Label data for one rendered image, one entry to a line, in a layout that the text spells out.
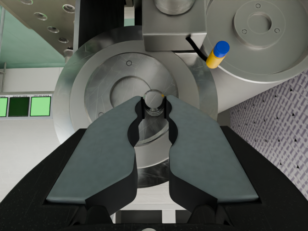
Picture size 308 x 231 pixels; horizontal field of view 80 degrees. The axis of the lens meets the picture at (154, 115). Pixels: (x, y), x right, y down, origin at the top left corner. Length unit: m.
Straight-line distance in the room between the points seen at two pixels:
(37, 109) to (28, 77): 3.09
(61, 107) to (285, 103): 0.25
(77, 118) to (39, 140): 0.42
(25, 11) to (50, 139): 0.30
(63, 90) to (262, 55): 0.19
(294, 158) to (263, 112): 0.08
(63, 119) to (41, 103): 0.41
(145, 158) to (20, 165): 0.49
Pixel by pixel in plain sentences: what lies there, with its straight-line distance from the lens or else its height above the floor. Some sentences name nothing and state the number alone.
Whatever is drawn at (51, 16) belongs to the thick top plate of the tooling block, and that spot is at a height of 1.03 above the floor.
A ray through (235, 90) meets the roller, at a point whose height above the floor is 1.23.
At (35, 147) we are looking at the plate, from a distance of 0.59.
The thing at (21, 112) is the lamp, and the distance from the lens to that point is 0.62.
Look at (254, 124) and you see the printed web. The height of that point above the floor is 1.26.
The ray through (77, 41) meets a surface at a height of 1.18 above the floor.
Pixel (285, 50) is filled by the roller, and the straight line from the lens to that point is 0.22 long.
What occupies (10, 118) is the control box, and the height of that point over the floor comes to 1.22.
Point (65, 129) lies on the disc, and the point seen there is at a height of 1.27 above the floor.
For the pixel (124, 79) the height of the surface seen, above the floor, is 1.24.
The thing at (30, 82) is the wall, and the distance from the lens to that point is 3.62.
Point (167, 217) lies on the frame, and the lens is 0.53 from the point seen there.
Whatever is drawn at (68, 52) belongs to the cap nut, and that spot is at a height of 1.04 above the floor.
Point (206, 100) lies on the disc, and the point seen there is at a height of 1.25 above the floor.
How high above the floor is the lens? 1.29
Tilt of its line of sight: 8 degrees down
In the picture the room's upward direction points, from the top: 179 degrees clockwise
